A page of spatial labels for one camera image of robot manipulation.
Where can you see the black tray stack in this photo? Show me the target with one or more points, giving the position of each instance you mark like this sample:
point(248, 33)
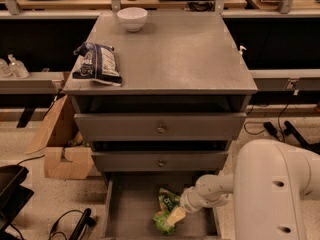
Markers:
point(13, 196)

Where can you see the black stand leg right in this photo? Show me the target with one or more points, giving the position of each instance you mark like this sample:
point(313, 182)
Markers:
point(291, 130)

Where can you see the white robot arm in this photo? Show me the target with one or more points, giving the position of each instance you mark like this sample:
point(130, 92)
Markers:
point(268, 182)

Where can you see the grey drawer cabinet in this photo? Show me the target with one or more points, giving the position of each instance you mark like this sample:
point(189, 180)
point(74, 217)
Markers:
point(179, 62)

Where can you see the white pump bottle top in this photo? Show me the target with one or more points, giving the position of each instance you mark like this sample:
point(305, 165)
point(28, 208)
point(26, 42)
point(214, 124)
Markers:
point(242, 49)

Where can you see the clear plastic bottle left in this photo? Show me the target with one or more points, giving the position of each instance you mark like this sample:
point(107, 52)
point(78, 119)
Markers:
point(4, 68)

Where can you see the green rice chip bag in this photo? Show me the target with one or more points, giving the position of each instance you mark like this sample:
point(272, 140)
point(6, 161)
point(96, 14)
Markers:
point(167, 202)

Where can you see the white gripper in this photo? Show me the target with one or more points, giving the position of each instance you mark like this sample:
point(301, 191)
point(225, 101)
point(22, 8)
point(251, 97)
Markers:
point(188, 200)

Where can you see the dark blue snack bag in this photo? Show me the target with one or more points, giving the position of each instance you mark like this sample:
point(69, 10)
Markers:
point(98, 64)

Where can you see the white ceramic bowl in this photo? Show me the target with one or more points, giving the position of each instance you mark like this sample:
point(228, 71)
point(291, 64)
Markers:
point(132, 18)

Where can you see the clear plastic bottle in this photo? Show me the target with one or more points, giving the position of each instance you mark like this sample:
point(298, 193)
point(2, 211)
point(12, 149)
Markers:
point(17, 68)
point(4, 68)

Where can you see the grey top drawer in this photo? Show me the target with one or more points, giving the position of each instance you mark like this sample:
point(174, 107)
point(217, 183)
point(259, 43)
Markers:
point(160, 127)

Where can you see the grey middle drawer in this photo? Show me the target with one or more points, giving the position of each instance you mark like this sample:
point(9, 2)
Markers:
point(159, 161)

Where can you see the grey open bottom drawer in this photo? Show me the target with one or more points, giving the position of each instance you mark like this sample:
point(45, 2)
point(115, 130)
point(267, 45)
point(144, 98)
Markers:
point(132, 201)

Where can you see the open cardboard box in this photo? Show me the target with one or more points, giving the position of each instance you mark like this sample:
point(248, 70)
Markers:
point(58, 137)

